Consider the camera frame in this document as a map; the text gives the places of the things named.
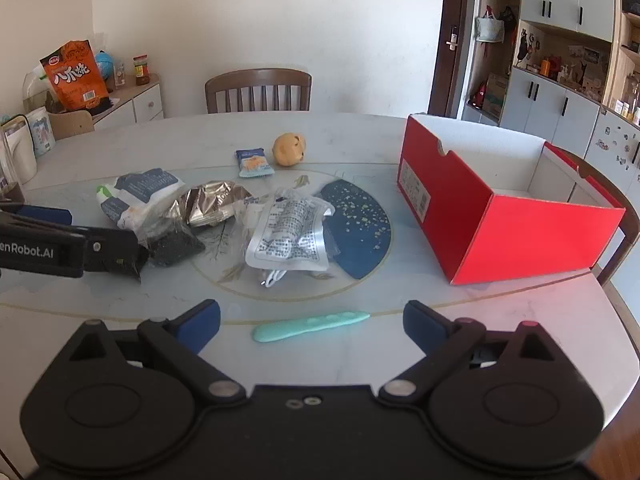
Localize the teal silicone stick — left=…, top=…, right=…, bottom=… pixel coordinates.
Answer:
left=251, top=311, right=372, bottom=344

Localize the wooden slat-back chair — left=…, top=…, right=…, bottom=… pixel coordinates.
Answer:
left=204, top=68, right=313, bottom=114

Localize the dark brown door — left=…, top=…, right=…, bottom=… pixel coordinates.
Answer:
left=427, top=0, right=483, bottom=121

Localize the white plastic container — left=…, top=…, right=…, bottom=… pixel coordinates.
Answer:
left=0, top=115, right=38, bottom=186

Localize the white sideboard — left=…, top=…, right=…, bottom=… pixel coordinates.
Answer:
left=92, top=74, right=165, bottom=131

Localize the white and wood wall cupboard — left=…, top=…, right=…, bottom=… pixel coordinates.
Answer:
left=462, top=0, right=640, bottom=171

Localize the black seed bag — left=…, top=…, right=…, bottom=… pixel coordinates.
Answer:
left=135, top=225, right=206, bottom=268

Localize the clear printed plastic packet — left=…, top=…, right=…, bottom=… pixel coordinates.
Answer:
left=244, top=187, right=336, bottom=272

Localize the small blue globe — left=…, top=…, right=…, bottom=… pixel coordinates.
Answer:
left=95, top=51, right=117, bottom=81

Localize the blue cracker packet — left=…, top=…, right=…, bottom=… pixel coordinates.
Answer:
left=235, top=147, right=274, bottom=179

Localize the yellow cat toy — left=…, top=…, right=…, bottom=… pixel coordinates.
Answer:
left=271, top=132, right=307, bottom=167

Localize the white and blue bag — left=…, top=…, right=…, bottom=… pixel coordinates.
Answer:
left=96, top=168, right=186, bottom=233

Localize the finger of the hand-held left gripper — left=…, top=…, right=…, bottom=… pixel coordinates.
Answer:
left=0, top=211, right=149, bottom=281
left=0, top=201, right=74, bottom=227

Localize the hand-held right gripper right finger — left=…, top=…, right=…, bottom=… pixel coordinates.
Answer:
left=377, top=300, right=557, bottom=404

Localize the printed white packet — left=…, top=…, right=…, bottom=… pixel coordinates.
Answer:
left=25, top=107, right=57, bottom=156

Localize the silver foil packet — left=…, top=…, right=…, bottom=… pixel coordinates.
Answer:
left=167, top=182, right=253, bottom=228

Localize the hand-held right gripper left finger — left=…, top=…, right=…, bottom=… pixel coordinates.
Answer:
left=67, top=300, right=248, bottom=404

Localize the printed cardboard box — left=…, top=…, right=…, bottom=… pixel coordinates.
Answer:
left=482, top=74, right=511, bottom=120

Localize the red cardboard box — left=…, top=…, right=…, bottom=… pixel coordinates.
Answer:
left=397, top=114, right=627, bottom=286

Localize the brown cardboard box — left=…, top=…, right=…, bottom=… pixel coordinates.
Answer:
left=47, top=107, right=96, bottom=141

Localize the white marble desktop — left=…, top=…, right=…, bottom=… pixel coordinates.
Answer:
left=0, top=112, right=640, bottom=480

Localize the orange snack bag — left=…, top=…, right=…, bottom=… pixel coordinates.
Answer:
left=40, top=40, right=112, bottom=111

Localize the hanging cloth bag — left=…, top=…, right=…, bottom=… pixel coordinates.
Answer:
left=475, top=7, right=505, bottom=42

